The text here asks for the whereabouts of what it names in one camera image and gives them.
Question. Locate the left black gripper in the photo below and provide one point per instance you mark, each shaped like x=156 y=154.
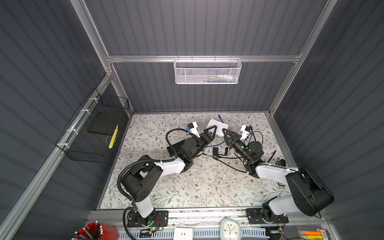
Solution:
x=209 y=138

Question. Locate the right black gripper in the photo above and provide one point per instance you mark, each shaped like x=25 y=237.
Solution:
x=233 y=141

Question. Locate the white network switch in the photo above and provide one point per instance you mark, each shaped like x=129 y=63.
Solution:
x=219 y=127

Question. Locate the small black power adapter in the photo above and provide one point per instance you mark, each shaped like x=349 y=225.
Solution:
x=215 y=152

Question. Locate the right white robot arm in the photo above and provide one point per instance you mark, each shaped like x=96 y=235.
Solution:
x=308 y=193

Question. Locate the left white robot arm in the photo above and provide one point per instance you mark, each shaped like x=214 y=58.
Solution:
x=137 y=180

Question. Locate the white desk clock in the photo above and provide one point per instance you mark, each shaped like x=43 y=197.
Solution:
x=230 y=230

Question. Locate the yellow striped item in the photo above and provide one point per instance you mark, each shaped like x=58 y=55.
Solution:
x=114 y=136

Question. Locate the white power socket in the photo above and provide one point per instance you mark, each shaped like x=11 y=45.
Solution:
x=183 y=234

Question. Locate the black box in basket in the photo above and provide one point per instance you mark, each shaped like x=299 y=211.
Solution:
x=104 y=124

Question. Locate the red pen cup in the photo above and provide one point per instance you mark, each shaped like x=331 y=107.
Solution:
x=97 y=231

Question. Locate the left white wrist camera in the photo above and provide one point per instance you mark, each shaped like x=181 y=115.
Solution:
x=193 y=128

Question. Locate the white wire mesh basket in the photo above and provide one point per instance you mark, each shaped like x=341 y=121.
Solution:
x=207 y=71

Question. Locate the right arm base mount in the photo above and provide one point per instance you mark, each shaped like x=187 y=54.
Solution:
x=255 y=216

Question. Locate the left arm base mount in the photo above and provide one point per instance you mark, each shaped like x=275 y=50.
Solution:
x=154 y=220

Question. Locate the black wire basket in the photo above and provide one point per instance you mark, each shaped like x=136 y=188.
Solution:
x=79 y=145

